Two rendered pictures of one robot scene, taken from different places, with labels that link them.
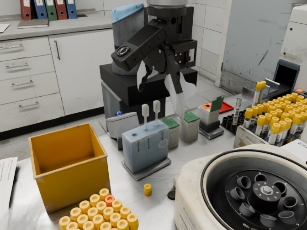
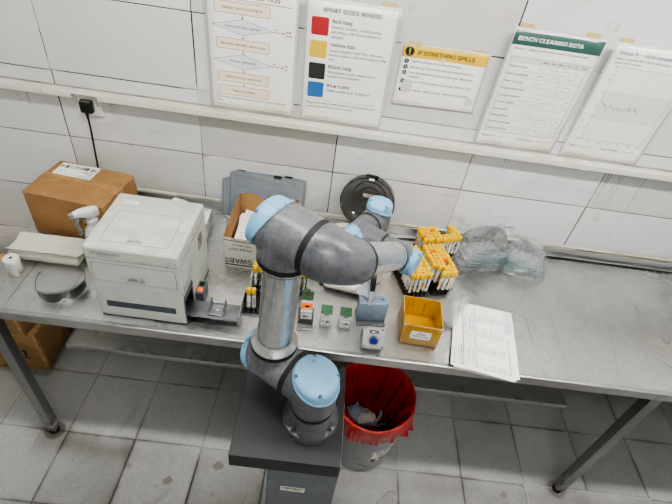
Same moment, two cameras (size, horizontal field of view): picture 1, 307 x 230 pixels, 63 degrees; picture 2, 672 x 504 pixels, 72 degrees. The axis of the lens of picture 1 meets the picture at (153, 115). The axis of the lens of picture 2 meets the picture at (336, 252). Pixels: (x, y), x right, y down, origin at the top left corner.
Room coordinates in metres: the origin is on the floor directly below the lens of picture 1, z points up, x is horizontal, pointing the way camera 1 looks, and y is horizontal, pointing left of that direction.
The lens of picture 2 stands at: (1.50, 0.38, 2.12)
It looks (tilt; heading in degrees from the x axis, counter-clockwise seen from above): 41 degrees down; 207
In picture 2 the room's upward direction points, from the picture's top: 9 degrees clockwise
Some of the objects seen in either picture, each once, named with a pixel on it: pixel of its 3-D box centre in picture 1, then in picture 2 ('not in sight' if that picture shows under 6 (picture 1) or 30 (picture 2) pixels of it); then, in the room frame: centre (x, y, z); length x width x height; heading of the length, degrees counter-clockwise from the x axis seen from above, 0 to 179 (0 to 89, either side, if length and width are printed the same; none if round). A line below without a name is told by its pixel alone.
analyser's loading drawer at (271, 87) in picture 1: (270, 87); (210, 308); (0.79, -0.41, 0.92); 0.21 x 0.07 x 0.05; 119
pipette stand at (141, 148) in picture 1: (145, 147); (371, 309); (0.46, 0.02, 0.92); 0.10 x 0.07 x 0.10; 126
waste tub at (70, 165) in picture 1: (70, 164); (419, 321); (0.40, 0.18, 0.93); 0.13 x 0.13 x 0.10; 27
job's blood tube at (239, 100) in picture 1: (236, 115); not in sight; (0.60, -0.23, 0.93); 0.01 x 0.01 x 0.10
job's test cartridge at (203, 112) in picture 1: (207, 116); (306, 311); (0.60, -0.15, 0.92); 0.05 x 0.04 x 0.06; 32
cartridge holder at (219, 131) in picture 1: (206, 123); (305, 316); (0.60, -0.15, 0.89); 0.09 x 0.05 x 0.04; 32
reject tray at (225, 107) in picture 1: (219, 106); not in sight; (0.73, -0.22, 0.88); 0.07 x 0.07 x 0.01; 29
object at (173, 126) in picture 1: (168, 133); (344, 318); (0.54, -0.04, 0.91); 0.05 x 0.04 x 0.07; 29
